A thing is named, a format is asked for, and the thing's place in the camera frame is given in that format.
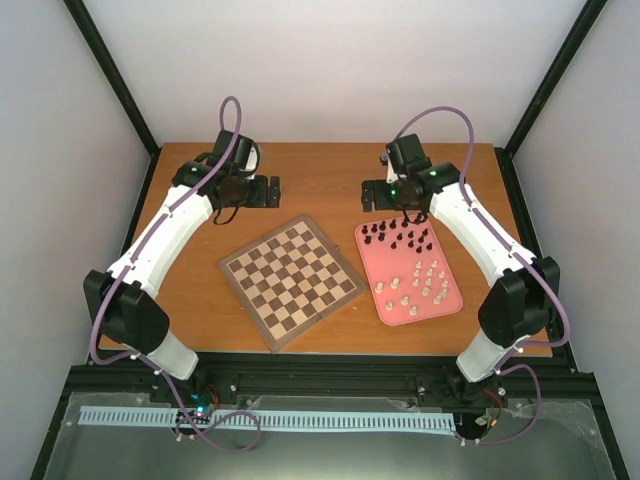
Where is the wooden folding chess board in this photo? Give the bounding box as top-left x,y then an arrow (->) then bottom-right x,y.
218,214 -> 366,353

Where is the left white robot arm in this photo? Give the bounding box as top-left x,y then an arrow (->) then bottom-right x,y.
83,130 -> 279,403

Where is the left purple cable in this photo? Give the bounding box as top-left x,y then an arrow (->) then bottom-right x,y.
88,96 -> 263,453

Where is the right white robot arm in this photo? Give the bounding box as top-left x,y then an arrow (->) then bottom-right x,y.
355,134 -> 559,383

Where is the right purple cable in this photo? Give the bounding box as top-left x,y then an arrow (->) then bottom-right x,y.
392,105 -> 572,446

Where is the black aluminium frame rail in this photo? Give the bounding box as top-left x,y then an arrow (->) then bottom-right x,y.
64,351 -> 596,407

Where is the purple cable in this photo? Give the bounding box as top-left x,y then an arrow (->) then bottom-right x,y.
88,96 -> 263,453
392,105 -> 572,446

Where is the light blue cable duct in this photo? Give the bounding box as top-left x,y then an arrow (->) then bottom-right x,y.
78,406 -> 455,435

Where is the pink rubber tray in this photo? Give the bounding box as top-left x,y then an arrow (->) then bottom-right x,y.
354,214 -> 463,327

